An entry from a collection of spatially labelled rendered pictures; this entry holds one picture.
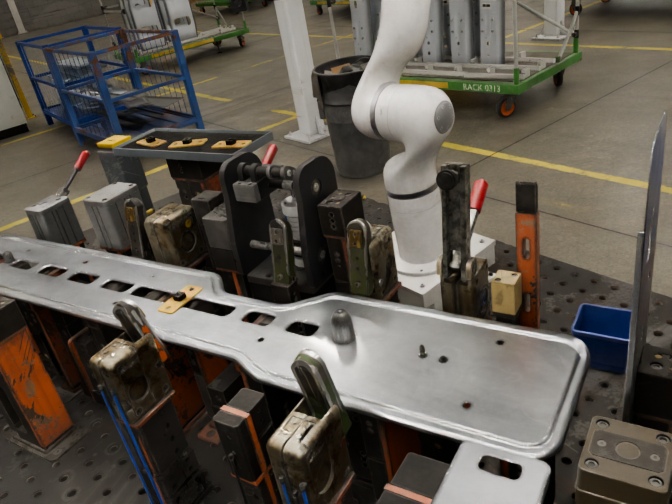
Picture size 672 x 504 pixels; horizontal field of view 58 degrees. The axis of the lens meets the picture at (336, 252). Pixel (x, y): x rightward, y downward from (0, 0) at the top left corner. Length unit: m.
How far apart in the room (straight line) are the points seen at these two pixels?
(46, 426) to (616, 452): 1.07
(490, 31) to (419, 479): 4.77
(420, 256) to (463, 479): 0.81
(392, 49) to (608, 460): 0.91
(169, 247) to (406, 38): 0.63
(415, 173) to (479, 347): 0.56
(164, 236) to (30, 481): 0.54
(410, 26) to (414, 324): 0.63
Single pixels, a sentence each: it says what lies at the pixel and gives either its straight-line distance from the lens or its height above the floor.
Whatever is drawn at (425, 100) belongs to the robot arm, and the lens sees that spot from 1.25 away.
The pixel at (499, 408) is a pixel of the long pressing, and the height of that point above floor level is 1.00.
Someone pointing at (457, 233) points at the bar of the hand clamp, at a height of 1.11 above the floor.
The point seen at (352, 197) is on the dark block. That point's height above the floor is 1.12.
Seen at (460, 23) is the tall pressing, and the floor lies 0.63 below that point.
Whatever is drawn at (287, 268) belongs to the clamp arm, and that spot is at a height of 1.02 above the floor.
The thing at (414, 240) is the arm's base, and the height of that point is 0.87.
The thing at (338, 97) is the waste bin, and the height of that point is 0.57.
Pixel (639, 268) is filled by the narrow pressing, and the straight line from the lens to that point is 0.61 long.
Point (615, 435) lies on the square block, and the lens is 0.68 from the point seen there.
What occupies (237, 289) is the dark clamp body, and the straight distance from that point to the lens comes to 1.27.
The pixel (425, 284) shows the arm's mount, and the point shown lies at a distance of 1.40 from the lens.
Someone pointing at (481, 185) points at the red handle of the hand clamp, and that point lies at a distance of 0.98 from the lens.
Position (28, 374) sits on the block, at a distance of 1.33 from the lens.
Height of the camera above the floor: 1.54
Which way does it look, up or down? 28 degrees down
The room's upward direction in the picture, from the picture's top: 11 degrees counter-clockwise
